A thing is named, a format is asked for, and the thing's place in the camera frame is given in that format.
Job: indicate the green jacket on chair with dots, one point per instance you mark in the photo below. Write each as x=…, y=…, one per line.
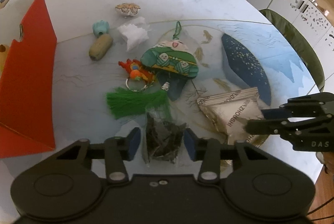
x=299, y=44

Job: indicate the green tassel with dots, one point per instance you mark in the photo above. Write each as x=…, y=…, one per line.
x=124, y=102

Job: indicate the white crumpled tissue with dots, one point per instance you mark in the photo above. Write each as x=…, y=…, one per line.
x=134, y=32

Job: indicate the teal lotus toy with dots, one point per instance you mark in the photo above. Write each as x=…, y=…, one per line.
x=100, y=28

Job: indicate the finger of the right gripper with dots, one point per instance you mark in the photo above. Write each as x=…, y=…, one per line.
x=277, y=113
x=263, y=127

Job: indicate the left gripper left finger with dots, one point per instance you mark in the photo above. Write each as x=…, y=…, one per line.
x=117, y=150

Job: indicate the dark tea leaf bag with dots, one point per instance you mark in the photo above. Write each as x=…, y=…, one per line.
x=163, y=136

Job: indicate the red white cardboard box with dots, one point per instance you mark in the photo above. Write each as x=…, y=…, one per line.
x=26, y=87

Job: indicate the silver foil snack pouch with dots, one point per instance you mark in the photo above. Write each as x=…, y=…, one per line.
x=230, y=112

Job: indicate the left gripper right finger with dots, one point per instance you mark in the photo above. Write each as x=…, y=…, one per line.
x=208, y=152

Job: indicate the green fabric doll pouch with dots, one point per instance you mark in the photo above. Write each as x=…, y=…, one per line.
x=171, y=56

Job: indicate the cartoon face shell charm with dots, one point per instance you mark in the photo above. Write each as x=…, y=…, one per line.
x=128, y=9

